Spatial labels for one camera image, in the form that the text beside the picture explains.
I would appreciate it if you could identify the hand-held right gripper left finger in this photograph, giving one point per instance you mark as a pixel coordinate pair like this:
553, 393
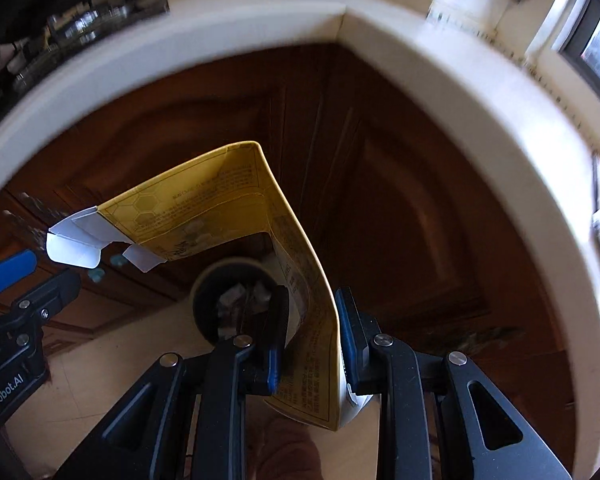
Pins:
274, 370

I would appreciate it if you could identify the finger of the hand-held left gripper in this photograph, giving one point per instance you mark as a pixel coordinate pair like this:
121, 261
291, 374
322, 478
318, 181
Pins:
7, 271
50, 292

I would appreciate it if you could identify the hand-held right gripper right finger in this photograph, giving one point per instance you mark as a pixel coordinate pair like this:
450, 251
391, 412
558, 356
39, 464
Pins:
344, 330

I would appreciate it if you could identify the round trash bin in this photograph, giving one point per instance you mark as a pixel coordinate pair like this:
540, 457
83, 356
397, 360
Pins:
215, 285

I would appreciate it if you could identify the yellow white paper bag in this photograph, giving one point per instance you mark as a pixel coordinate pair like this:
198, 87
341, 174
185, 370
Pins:
205, 200

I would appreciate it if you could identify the teal cabinet knob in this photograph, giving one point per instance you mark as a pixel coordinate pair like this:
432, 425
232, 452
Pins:
116, 260
98, 275

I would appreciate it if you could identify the wooden base cabinet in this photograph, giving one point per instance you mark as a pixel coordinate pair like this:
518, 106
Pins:
405, 185

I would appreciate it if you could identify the black glass gas stove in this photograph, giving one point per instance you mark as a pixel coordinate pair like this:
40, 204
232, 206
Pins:
70, 25

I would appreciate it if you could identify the window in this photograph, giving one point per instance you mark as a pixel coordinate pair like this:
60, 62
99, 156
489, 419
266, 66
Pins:
597, 45

